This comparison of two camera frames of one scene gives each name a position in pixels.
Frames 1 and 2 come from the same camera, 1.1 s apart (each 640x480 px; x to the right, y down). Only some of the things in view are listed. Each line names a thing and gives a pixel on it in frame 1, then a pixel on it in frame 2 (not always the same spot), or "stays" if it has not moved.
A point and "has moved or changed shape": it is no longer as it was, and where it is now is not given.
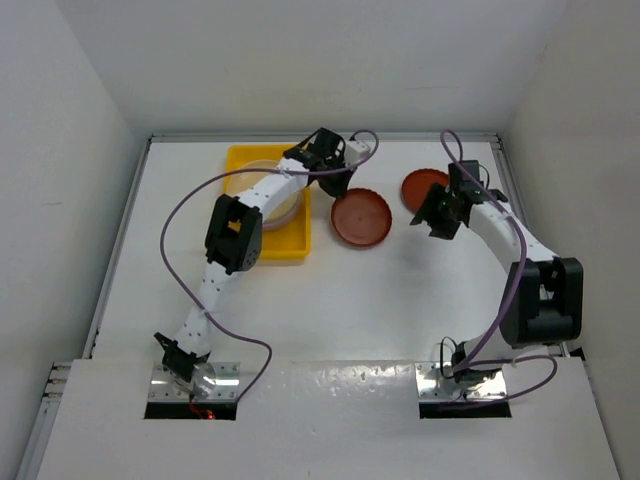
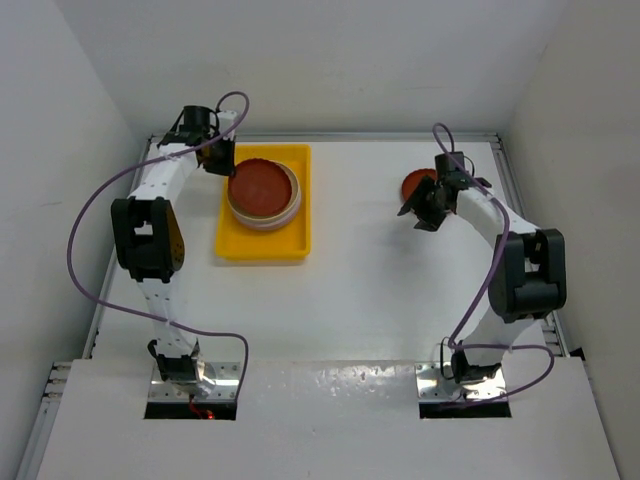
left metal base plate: (162, 387) stays
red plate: (417, 187) stays
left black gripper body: (333, 180) to (218, 160)
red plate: (361, 218) has moved or changed shape
